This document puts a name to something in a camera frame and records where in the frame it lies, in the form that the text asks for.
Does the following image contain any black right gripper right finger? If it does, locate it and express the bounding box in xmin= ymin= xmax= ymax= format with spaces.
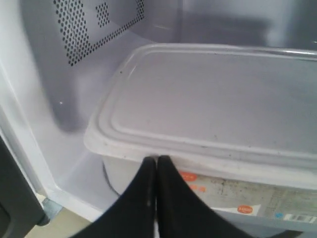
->
xmin=157 ymin=156 xmax=250 ymax=238

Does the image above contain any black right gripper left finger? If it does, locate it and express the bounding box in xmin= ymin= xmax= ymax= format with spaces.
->
xmin=73 ymin=157 xmax=156 ymax=238

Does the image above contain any white plastic lidded container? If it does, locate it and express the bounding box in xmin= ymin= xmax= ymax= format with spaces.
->
xmin=84 ymin=44 xmax=317 ymax=238

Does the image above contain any white microwave door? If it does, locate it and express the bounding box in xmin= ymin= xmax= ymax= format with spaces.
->
xmin=0 ymin=138 xmax=50 ymax=238

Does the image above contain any white Midea microwave body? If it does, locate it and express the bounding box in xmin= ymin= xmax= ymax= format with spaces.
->
xmin=0 ymin=0 xmax=317 ymax=221

